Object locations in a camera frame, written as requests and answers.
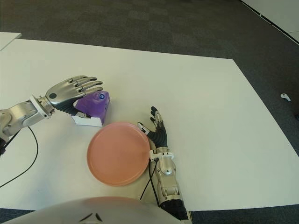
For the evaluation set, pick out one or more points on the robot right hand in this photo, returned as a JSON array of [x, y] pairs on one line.
[[160, 137]]

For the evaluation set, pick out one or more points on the grey robot torso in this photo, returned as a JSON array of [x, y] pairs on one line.
[[58, 214]]

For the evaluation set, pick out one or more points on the robot right arm silver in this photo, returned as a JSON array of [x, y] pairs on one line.
[[167, 168]]

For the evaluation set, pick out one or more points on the purple tissue paper pack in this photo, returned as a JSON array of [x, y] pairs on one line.
[[95, 107]]

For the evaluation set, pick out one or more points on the white handheld controller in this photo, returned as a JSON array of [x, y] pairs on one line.
[[284, 96]]

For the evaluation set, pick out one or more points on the pink round plate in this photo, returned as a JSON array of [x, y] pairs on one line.
[[116, 156]]

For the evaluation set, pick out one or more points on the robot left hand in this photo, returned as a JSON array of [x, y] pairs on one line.
[[63, 91]]

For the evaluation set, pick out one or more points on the neighbouring white table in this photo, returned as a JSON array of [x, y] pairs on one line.
[[7, 38]]

